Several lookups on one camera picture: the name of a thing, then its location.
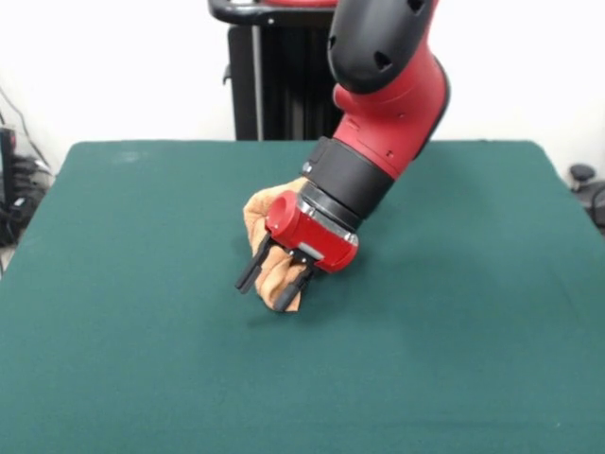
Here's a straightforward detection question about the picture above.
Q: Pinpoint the black equipment heap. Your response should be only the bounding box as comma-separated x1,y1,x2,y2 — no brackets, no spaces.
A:
0,155,54,247

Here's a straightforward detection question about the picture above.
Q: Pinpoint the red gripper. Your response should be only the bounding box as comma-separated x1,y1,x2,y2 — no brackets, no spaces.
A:
234,189,360,314

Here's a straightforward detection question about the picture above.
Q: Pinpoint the grey cable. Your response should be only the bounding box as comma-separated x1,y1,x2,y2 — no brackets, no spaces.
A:
0,87,46,166

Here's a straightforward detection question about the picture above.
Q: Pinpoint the black box device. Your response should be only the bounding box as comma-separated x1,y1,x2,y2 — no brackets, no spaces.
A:
0,126,19,209

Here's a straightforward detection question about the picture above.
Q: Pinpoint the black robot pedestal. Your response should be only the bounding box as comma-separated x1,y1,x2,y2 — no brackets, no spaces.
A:
206,0,351,142

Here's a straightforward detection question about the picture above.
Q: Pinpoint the dark green table cloth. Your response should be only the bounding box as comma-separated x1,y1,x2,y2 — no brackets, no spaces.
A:
0,139,605,454

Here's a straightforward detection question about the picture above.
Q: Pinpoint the tan terry towel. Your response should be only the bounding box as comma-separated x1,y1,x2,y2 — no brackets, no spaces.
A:
242,178,309,315

